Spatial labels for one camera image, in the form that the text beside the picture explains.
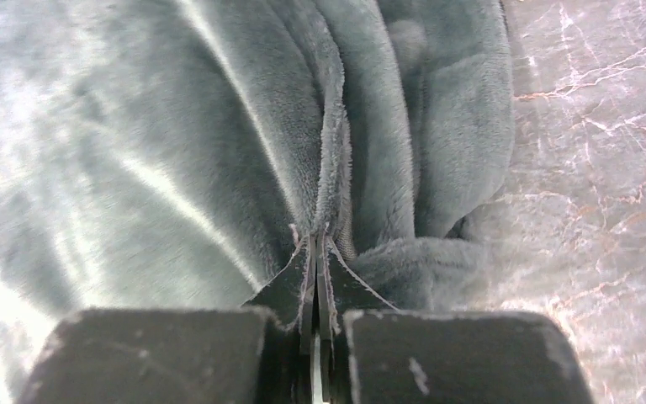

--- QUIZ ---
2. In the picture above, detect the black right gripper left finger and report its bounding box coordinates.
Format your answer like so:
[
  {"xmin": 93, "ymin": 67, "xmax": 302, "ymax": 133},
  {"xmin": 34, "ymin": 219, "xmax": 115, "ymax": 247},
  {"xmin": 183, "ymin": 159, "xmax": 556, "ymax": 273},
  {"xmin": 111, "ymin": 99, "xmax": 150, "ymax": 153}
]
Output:
[{"xmin": 19, "ymin": 242, "xmax": 315, "ymax": 403}]

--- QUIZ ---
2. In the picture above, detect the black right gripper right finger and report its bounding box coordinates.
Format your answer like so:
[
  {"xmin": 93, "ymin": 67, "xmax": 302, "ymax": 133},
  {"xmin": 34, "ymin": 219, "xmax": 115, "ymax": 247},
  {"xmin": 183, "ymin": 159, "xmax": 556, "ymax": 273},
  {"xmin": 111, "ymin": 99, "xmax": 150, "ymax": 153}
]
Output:
[{"xmin": 315, "ymin": 237, "xmax": 592, "ymax": 403}]

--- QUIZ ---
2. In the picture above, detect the zebra and grey pillowcase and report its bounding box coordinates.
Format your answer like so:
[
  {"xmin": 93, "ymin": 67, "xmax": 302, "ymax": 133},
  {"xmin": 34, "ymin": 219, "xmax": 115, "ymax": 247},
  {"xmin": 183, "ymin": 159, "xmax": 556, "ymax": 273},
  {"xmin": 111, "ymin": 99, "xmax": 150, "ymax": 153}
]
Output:
[{"xmin": 0, "ymin": 1, "xmax": 514, "ymax": 403}]

